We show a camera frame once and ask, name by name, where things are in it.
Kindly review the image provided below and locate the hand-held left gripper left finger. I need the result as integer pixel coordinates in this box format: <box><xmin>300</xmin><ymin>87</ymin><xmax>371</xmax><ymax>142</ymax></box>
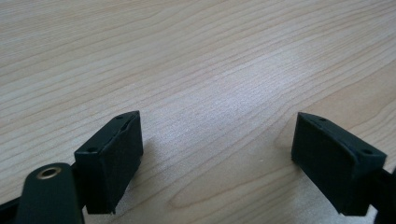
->
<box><xmin>74</xmin><ymin>110</ymin><xmax>145</xmax><ymax>216</ymax></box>

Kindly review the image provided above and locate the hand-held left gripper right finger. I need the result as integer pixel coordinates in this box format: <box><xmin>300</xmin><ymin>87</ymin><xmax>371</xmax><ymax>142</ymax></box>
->
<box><xmin>290</xmin><ymin>111</ymin><xmax>388</xmax><ymax>217</ymax></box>

